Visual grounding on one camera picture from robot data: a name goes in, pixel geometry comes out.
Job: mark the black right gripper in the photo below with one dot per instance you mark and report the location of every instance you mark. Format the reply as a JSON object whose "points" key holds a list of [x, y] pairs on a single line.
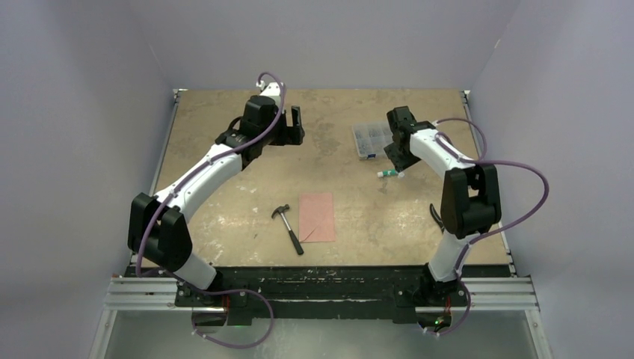
{"points": [[401, 164]]}

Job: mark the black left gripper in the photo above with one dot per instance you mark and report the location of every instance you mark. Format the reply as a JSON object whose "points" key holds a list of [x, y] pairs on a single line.
{"points": [[290, 135]]}

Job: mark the white green glue stick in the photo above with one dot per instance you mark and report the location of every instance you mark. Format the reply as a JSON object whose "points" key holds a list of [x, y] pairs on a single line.
{"points": [[387, 173]]}

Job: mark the black handled hammer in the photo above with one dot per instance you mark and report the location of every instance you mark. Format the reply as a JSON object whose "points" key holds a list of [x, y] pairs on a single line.
{"points": [[280, 211]]}

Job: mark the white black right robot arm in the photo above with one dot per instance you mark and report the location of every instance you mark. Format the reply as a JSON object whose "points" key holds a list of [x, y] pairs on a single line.
{"points": [[470, 200]]}

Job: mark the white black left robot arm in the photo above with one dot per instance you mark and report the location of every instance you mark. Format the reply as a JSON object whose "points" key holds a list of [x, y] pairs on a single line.
{"points": [[158, 223]]}

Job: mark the clear plastic screw organizer box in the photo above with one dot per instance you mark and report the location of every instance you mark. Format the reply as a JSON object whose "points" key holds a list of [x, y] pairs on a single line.
{"points": [[371, 138]]}

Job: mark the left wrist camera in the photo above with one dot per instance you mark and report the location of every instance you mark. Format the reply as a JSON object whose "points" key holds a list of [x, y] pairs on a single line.
{"points": [[272, 90]]}

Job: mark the black handled pliers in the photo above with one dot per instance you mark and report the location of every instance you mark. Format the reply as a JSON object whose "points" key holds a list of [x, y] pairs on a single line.
{"points": [[436, 217]]}

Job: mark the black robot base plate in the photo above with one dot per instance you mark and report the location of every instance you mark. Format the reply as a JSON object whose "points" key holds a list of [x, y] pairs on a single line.
{"points": [[324, 292]]}

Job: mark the aluminium frame rail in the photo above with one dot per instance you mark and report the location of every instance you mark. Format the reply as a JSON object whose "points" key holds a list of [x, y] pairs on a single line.
{"points": [[354, 227]]}

